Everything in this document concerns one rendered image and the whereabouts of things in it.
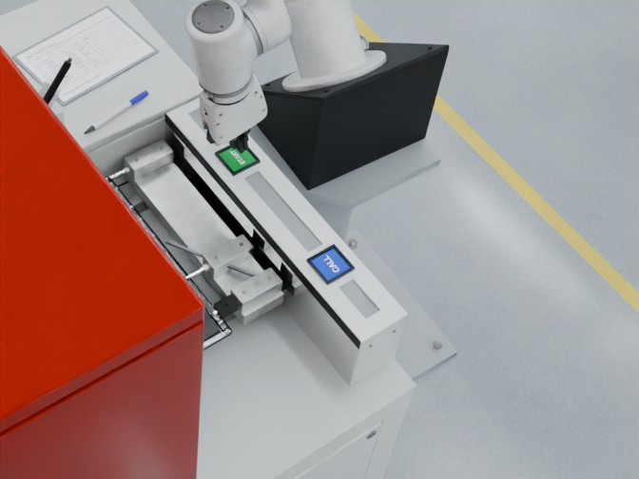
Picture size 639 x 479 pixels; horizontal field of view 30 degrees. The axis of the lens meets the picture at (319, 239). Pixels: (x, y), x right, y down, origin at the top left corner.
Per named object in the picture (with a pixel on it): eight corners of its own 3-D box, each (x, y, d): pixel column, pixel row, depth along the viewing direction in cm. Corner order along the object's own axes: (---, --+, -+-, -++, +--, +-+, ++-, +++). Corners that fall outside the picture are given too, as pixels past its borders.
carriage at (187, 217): (243, 326, 195) (244, 316, 192) (125, 178, 210) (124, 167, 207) (282, 303, 198) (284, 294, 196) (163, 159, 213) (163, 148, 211)
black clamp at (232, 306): (220, 320, 191) (221, 312, 189) (212, 310, 192) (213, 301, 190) (238, 310, 192) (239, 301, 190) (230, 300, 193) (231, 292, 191)
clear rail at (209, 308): (226, 338, 188) (226, 335, 187) (102, 181, 204) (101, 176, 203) (233, 335, 189) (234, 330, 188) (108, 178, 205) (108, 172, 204)
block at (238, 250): (213, 278, 196) (214, 268, 193) (202, 264, 197) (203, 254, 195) (253, 257, 199) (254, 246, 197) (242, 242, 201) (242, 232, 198)
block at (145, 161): (134, 181, 206) (134, 169, 204) (124, 167, 207) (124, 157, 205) (173, 162, 209) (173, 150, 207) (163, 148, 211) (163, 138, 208)
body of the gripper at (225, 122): (212, 113, 180) (222, 153, 190) (267, 78, 182) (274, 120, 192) (184, 82, 183) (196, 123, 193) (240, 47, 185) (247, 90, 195)
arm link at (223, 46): (239, 38, 184) (186, 66, 182) (228, -19, 172) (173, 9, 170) (267, 74, 180) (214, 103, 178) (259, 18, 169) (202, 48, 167)
